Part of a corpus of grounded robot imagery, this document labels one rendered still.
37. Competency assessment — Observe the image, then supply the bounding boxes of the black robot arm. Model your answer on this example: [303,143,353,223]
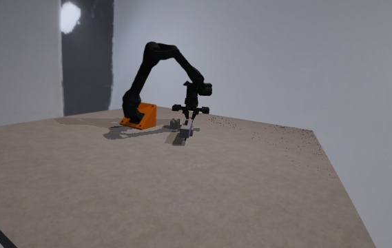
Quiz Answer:
[122,41,212,124]

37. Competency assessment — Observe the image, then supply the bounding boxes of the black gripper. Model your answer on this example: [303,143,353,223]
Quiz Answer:
[172,95,209,120]

